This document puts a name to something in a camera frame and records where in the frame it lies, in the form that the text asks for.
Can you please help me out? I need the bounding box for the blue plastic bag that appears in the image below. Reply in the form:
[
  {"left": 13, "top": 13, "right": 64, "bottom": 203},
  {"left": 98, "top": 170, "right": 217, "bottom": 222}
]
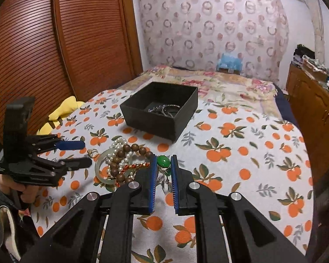
[{"left": 216, "top": 52, "right": 243, "bottom": 74}]

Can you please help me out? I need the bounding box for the white wrapped pipe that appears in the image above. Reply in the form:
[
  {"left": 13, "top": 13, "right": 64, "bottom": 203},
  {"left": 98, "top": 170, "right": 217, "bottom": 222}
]
[{"left": 304, "top": 0, "right": 326, "bottom": 61}]

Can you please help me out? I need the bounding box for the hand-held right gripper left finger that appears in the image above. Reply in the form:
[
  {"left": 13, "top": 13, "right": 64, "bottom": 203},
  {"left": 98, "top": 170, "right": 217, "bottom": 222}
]
[{"left": 20, "top": 153, "right": 157, "bottom": 263}]

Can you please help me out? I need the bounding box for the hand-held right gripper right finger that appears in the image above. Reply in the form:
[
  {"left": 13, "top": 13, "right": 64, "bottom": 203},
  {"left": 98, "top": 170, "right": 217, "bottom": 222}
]
[{"left": 170, "top": 155, "right": 308, "bottom": 263}]

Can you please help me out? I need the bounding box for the black jewelry box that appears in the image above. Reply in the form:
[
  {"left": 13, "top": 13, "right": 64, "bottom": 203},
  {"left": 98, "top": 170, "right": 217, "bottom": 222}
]
[{"left": 120, "top": 82, "right": 198, "bottom": 143}]

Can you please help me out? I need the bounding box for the pile of folded clothes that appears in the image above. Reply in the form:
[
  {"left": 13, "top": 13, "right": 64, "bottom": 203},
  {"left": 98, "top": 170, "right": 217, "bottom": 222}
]
[{"left": 292, "top": 44, "right": 329, "bottom": 82}]

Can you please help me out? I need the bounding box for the wooden sideboard cabinet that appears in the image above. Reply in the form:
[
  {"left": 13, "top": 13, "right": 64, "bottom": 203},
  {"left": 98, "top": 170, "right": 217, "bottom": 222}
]
[{"left": 286, "top": 64, "right": 329, "bottom": 176}]

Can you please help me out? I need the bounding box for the person's left hand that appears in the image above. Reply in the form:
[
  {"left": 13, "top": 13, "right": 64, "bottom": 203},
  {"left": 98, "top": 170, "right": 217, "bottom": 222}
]
[{"left": 0, "top": 172, "right": 39, "bottom": 212}]

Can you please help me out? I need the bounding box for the orange fruit print blanket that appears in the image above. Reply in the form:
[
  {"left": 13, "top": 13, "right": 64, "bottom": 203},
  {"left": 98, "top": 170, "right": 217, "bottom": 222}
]
[{"left": 30, "top": 89, "right": 315, "bottom": 263}]

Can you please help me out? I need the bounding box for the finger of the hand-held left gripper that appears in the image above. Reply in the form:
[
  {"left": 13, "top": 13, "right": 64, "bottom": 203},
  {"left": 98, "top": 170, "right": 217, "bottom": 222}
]
[
  {"left": 27, "top": 134, "right": 85, "bottom": 154},
  {"left": 18, "top": 156, "right": 93, "bottom": 187}
]

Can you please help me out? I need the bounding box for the red and gold braided cord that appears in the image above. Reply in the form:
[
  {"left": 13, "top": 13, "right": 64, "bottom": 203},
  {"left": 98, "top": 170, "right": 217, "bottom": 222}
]
[{"left": 114, "top": 162, "right": 151, "bottom": 187}]

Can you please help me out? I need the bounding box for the person's left forearm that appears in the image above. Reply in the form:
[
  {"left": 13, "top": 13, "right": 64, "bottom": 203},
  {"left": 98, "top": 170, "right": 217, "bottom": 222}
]
[{"left": 0, "top": 190, "right": 41, "bottom": 263}]

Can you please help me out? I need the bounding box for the pearl necklace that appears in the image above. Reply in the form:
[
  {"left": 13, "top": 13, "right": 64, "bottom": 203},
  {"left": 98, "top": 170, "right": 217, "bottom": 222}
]
[{"left": 104, "top": 137, "right": 139, "bottom": 176}]

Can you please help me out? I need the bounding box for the silver bangle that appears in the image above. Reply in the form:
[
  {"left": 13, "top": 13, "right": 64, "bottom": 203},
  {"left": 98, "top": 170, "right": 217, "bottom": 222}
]
[{"left": 162, "top": 103, "right": 182, "bottom": 118}]

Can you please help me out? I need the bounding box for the pale jade bangle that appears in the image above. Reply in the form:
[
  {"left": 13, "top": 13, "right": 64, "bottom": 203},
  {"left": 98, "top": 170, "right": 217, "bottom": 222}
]
[{"left": 94, "top": 149, "right": 139, "bottom": 183}]

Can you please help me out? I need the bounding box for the ring pattern lace curtain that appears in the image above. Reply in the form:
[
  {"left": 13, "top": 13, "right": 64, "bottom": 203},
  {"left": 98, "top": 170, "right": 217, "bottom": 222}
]
[{"left": 138, "top": 0, "right": 290, "bottom": 86}]

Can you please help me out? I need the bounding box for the green pendant necklace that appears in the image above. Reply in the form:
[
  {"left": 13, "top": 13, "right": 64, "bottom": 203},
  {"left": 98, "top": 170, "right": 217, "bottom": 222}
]
[{"left": 156, "top": 155, "right": 173, "bottom": 195}]

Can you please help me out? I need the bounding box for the dark blue bed sheet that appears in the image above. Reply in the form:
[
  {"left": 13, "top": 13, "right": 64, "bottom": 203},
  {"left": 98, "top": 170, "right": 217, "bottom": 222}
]
[{"left": 274, "top": 83, "right": 300, "bottom": 129}]

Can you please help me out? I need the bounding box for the yellow plush toy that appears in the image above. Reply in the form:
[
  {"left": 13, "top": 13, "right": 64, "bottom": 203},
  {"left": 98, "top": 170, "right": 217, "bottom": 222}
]
[{"left": 37, "top": 96, "right": 86, "bottom": 135}]

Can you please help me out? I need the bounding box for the floral bedspread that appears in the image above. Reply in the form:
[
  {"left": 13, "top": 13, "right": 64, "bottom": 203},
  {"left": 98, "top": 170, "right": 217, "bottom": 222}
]
[{"left": 117, "top": 65, "right": 281, "bottom": 119}]

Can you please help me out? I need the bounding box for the brown slatted wooden wardrobe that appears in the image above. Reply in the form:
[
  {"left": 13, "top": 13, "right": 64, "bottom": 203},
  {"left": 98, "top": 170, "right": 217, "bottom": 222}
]
[{"left": 0, "top": 0, "right": 143, "bottom": 143}]

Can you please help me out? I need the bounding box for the brown wooden bead bracelet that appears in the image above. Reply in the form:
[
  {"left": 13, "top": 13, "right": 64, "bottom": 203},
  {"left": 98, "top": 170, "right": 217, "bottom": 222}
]
[{"left": 110, "top": 143, "right": 154, "bottom": 183}]

